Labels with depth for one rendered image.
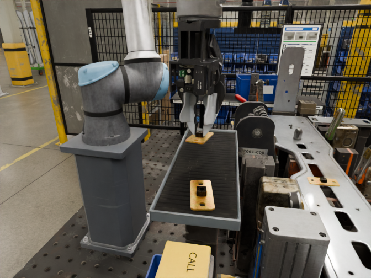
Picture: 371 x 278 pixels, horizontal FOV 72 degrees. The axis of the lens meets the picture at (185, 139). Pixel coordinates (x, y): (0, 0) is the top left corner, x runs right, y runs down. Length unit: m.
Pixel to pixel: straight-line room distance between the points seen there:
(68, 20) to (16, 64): 5.01
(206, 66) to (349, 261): 0.47
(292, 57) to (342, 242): 1.02
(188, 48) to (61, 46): 3.04
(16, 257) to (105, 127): 1.57
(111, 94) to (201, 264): 0.56
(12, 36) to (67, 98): 4.84
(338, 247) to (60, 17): 3.21
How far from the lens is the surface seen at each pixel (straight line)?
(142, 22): 0.83
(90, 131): 0.81
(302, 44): 1.78
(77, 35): 3.26
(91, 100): 0.79
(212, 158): 0.57
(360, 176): 0.96
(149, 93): 0.80
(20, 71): 8.19
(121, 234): 0.95
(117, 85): 0.78
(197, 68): 0.43
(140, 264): 0.96
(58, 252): 1.08
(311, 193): 0.81
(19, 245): 2.32
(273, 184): 0.66
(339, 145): 1.29
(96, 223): 0.97
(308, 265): 0.53
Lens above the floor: 1.42
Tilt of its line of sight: 23 degrees down
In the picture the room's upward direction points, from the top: straight up
